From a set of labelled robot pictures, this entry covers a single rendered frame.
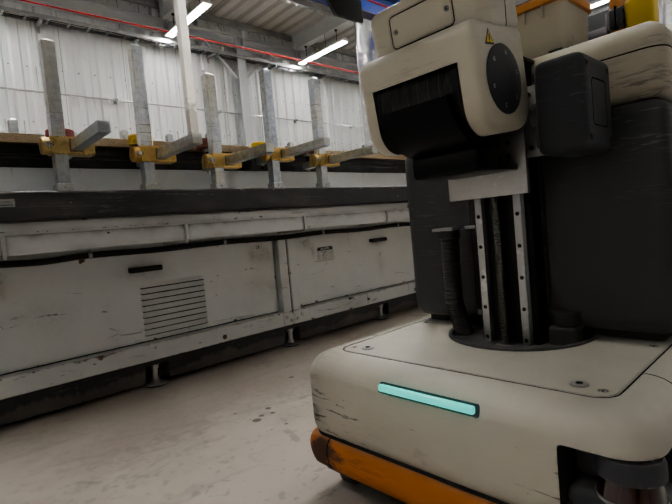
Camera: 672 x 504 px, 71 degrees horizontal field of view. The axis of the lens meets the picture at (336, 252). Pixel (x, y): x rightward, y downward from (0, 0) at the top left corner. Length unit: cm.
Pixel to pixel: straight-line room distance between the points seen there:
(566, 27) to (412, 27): 34
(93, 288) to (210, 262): 45
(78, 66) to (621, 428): 935
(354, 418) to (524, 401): 33
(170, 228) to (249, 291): 56
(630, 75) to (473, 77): 31
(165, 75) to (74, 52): 155
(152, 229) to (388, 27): 106
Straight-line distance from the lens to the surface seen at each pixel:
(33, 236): 158
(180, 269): 195
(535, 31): 109
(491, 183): 93
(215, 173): 176
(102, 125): 136
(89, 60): 965
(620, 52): 97
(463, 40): 75
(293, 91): 1166
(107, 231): 162
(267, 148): 157
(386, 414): 85
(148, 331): 191
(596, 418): 68
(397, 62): 81
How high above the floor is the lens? 53
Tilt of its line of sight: 3 degrees down
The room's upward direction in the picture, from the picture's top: 5 degrees counter-clockwise
